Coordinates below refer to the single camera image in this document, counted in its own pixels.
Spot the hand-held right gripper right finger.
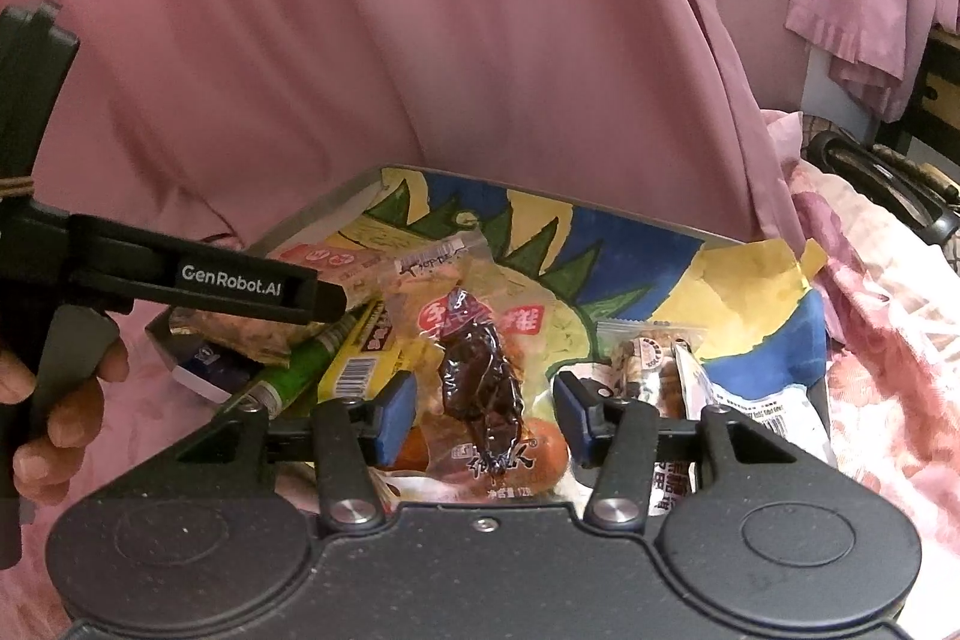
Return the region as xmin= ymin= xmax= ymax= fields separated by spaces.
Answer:
xmin=553 ymin=372 xmax=800 ymax=530

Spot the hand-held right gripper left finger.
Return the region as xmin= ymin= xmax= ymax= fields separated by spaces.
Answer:
xmin=174 ymin=372 xmax=419 ymax=532

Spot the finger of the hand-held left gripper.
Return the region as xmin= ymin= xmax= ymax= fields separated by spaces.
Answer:
xmin=67 ymin=216 xmax=347 ymax=326

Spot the gold foil snack packet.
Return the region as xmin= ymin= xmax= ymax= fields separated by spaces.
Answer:
xmin=169 ymin=304 xmax=302 ymax=365

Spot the small clear snack packet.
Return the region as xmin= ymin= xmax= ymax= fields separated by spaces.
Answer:
xmin=598 ymin=321 xmax=710 ymax=417

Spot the clear meat snack packet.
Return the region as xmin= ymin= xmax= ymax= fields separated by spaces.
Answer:
xmin=377 ymin=233 xmax=580 ymax=507

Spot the cardboard box with cartoon lining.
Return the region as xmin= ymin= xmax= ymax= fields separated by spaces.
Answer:
xmin=146 ymin=164 xmax=837 ymax=507

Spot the white green snack packet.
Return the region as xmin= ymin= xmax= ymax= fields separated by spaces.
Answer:
xmin=651 ymin=340 xmax=820 ymax=515

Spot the person's left hand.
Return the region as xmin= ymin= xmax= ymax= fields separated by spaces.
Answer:
xmin=0 ymin=336 xmax=130 ymax=507

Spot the yellow pink snack packet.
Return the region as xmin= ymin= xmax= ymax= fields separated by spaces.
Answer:
xmin=319 ymin=301 xmax=422 ymax=402

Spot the green snack tube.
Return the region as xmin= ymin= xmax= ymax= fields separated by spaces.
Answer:
xmin=231 ymin=308 xmax=370 ymax=417

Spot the large pink curtain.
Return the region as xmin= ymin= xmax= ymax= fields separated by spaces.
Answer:
xmin=0 ymin=0 xmax=826 ymax=341

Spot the pink floral bedsheet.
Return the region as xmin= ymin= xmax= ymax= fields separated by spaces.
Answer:
xmin=757 ymin=111 xmax=960 ymax=581

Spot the dark wooden desk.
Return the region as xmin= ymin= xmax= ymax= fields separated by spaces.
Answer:
xmin=874 ymin=25 xmax=960 ymax=161

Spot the woven basket with black handles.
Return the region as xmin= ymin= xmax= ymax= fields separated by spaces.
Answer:
xmin=804 ymin=119 xmax=960 ymax=255

